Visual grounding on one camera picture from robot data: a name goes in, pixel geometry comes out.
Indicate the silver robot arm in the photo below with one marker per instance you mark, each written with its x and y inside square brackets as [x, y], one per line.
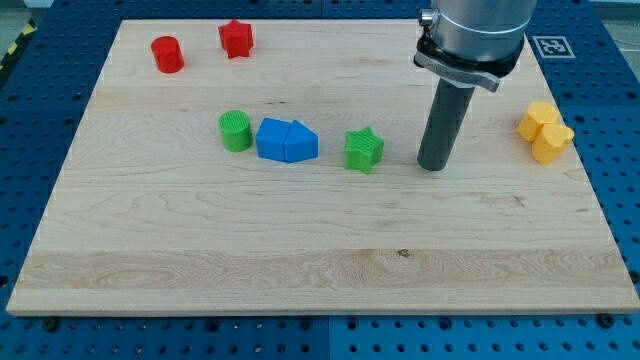
[472, 43]

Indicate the blue triangle block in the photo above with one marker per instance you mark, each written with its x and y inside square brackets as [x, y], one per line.
[301, 143]

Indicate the green star block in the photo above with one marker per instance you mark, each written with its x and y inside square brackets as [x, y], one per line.
[363, 150]

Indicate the red star block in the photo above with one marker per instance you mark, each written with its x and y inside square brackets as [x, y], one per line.
[236, 38]

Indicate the blue cube block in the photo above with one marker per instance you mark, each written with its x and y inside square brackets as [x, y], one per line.
[270, 139]

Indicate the wooden board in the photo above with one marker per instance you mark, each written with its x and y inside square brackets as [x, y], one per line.
[152, 216]

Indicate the green cylinder block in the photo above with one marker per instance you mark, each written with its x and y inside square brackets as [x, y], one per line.
[235, 129]

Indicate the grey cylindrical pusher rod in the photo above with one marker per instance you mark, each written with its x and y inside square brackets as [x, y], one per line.
[446, 115]

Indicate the red cylinder block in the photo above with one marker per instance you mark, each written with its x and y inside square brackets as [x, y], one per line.
[167, 54]

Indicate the yellow hexagon block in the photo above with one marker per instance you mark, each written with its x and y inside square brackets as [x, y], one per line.
[536, 116]

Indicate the yellow heart block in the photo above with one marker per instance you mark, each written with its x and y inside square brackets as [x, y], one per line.
[551, 142]

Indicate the fiducial marker tag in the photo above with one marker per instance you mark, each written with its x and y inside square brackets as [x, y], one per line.
[553, 47]

